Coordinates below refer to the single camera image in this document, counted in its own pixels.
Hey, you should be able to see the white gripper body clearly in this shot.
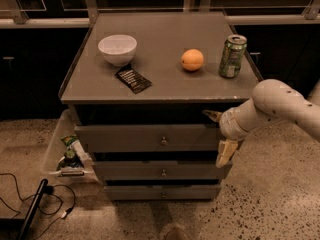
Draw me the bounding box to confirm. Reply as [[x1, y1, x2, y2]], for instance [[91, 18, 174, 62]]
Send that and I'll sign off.
[[219, 106, 249, 141]]

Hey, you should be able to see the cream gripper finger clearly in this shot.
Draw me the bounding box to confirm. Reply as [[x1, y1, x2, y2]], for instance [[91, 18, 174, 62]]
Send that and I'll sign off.
[[202, 110, 222, 122], [216, 139, 238, 168]]

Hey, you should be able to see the grey top drawer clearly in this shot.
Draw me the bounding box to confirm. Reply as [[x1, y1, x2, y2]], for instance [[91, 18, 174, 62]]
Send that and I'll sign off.
[[74, 124, 223, 153]]

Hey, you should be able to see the grey drawer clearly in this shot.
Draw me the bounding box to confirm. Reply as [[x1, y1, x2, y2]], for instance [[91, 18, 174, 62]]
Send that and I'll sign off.
[[105, 184, 221, 200], [74, 124, 223, 153], [93, 161, 232, 180]]

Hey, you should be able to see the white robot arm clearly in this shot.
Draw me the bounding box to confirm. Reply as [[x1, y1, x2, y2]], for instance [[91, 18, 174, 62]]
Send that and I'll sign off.
[[202, 79, 320, 168]]

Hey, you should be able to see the grey drawer cabinet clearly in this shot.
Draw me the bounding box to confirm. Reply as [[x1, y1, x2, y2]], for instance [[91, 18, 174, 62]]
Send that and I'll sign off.
[[60, 14, 260, 188]]

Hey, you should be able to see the grey bottom drawer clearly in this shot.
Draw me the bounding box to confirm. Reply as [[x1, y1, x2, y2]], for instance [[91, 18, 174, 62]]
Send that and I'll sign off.
[[105, 184, 221, 200]]

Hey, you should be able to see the grey middle drawer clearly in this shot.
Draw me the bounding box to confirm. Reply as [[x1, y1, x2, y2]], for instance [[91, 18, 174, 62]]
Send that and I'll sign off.
[[93, 161, 232, 180]]

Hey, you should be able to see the orange fruit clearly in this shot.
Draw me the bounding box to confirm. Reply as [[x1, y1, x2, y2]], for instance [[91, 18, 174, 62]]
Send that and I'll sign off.
[[181, 49, 204, 72]]

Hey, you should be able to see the green soda can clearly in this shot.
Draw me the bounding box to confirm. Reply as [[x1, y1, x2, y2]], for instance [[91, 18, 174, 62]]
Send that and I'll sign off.
[[219, 34, 247, 78]]

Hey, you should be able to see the black snack packet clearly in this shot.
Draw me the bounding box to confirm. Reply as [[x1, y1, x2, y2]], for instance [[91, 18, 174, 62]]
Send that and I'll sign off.
[[115, 65, 152, 94]]

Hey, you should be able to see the white ceramic bowl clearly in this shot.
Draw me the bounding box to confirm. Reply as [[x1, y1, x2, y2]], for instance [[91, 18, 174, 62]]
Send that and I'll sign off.
[[98, 34, 137, 67]]

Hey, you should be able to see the clear plastic bin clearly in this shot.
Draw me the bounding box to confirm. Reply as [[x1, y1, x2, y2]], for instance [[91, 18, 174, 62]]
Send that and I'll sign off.
[[40, 110, 97, 184]]

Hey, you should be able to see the green snack bag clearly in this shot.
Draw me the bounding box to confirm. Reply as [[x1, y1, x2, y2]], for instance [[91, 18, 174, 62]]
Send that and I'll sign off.
[[57, 135, 82, 170]]

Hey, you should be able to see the black bar on floor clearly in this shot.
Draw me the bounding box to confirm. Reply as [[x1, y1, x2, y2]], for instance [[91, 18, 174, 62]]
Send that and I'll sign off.
[[15, 179, 48, 240]]

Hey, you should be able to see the metal railing frame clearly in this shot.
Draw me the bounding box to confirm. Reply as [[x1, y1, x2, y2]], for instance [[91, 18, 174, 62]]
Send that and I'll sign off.
[[0, 0, 320, 29]]

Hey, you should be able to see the black cable with plug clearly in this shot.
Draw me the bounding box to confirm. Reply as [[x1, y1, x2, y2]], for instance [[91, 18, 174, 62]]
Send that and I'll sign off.
[[0, 172, 77, 240]]

